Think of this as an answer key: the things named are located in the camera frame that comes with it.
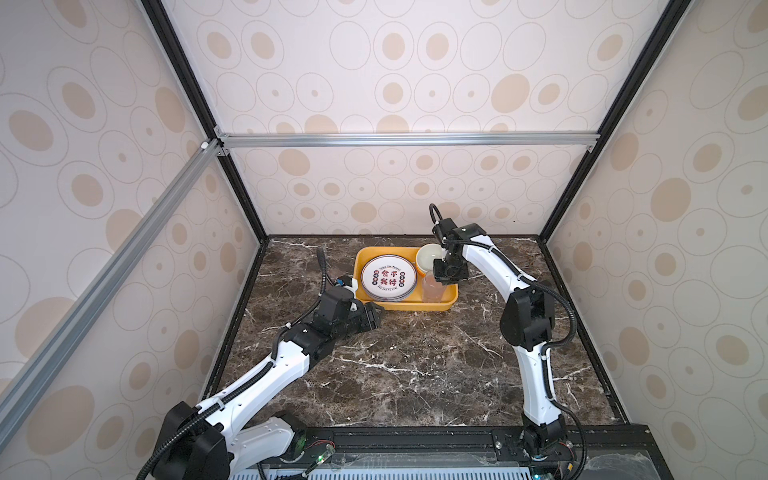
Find white bowl stack bottom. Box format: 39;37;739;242
415;243;445;276

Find clear plastic cup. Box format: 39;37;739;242
422;272;447;303

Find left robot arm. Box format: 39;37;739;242
137;276;384;479

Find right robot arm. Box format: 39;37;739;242
430;204;577;459

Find yellow plastic bin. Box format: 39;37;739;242
353;246;459;312

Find horizontal aluminium rail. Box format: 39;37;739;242
220;131;600;149

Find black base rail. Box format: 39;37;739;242
236;425;672;479

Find left diagonal aluminium rail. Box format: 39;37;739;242
1;139;222;449

